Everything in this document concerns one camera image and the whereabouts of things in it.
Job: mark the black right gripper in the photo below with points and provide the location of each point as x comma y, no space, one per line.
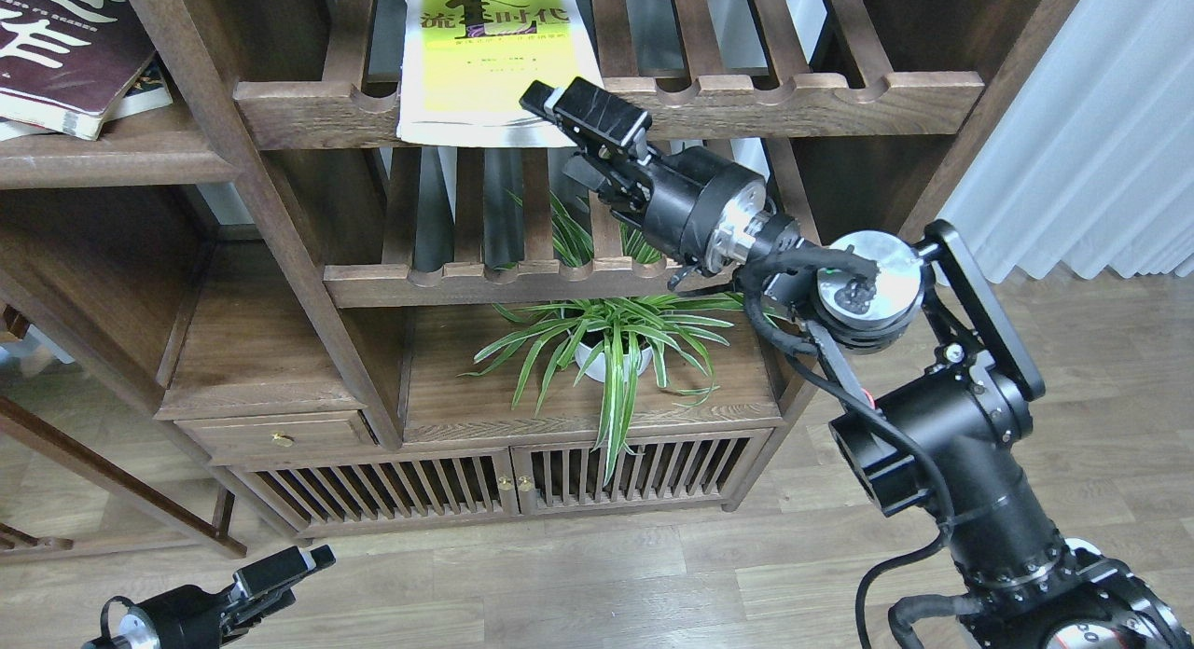
695,207

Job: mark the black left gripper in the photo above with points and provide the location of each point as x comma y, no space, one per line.
188,617

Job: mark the yellow green paperback book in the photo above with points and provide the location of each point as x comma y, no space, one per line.
466,64

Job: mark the white green illustrated book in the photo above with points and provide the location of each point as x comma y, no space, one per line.
149,92

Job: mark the dark maroon thick book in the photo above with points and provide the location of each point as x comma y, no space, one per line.
67,63

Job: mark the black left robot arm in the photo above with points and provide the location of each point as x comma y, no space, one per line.
103,635

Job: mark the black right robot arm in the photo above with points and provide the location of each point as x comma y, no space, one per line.
934,381

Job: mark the green spider plant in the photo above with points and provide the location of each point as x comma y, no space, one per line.
677,328

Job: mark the white plant pot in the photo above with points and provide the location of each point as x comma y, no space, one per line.
590,357

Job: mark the dark wooden bookshelf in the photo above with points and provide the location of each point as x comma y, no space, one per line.
253,259

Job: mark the white pleated curtain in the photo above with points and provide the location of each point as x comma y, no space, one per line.
1091,167

